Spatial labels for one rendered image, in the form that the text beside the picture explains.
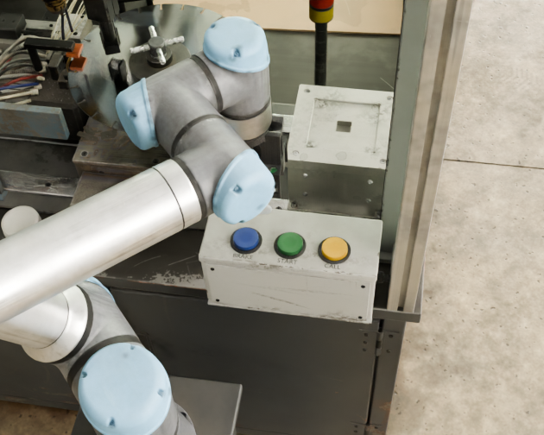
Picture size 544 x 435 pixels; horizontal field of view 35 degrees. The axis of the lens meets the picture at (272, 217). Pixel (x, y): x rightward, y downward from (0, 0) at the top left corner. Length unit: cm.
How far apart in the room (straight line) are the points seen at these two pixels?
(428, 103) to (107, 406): 56
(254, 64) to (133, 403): 46
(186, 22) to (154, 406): 77
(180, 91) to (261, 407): 107
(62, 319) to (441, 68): 59
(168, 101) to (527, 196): 176
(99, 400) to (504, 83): 205
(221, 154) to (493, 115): 195
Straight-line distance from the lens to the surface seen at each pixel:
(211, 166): 91
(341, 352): 164
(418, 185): 119
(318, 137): 148
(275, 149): 113
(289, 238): 133
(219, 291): 142
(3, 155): 174
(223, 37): 102
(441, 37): 100
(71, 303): 119
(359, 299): 137
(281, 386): 181
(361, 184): 147
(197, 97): 99
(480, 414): 222
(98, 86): 153
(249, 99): 105
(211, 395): 138
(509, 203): 258
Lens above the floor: 200
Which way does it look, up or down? 53 degrees down
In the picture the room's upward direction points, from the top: 3 degrees counter-clockwise
